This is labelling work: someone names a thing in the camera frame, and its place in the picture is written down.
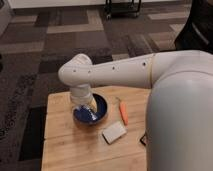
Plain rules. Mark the black office chair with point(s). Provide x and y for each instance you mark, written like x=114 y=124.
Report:
x=197 y=33

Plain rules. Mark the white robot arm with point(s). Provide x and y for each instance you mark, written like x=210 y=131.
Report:
x=179 y=113

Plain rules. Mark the black wheeled cart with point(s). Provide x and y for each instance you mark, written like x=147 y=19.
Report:
x=113 y=9

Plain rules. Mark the blue ceramic bowl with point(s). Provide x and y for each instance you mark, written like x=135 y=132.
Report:
x=87 y=116

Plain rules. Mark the orange toy carrot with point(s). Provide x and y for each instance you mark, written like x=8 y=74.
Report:
x=123 y=111

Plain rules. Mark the white sponge block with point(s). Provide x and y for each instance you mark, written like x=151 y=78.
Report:
x=114 y=132

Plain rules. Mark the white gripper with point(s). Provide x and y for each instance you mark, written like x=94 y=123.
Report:
x=82 y=96

